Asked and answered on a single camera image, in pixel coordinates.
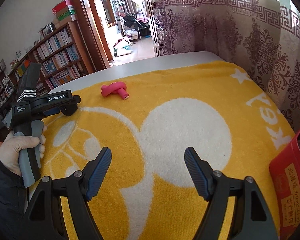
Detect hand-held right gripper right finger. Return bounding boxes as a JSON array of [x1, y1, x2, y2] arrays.
[[184, 147, 279, 240]]

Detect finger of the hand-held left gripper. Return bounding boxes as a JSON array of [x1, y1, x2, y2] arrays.
[[59, 102, 78, 117]]

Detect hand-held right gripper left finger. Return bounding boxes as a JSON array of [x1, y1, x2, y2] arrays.
[[25, 147, 112, 240]]

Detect small knotted pink foam roller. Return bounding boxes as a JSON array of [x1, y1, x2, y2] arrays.
[[101, 81, 130, 100]]

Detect red cardboard box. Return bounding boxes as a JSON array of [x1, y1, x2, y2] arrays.
[[269, 124, 300, 240], [52, 0, 74, 15]]

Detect person's left forearm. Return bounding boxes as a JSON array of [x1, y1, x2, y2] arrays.
[[0, 151, 30, 240]]

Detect person's left hand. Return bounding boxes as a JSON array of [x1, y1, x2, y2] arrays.
[[0, 125, 48, 178]]

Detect dark wooden shelf unit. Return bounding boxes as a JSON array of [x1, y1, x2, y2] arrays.
[[0, 60, 18, 130]]

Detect rows of books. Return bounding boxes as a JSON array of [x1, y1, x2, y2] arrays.
[[15, 27, 87, 94]]

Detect wooden bookshelf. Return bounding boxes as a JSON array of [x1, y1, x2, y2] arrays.
[[7, 21, 95, 98]]

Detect yellow printed towel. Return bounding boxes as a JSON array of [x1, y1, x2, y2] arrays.
[[39, 60, 297, 240]]

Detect bags on floor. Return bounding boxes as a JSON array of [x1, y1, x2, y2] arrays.
[[112, 37, 134, 57]]

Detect framed photo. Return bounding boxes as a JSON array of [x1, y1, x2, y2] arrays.
[[41, 23, 56, 34]]

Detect tan cardboard box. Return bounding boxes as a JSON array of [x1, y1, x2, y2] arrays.
[[54, 15, 78, 28]]

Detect green cardboard box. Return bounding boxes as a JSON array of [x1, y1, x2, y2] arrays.
[[57, 10, 77, 22]]

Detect armchair with clothes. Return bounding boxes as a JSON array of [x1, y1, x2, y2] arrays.
[[117, 12, 147, 40]]

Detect patterned lace curtain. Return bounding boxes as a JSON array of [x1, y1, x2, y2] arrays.
[[147, 0, 300, 130]]

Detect dark wooden door frame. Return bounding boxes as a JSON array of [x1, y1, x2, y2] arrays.
[[66, 0, 113, 75]]

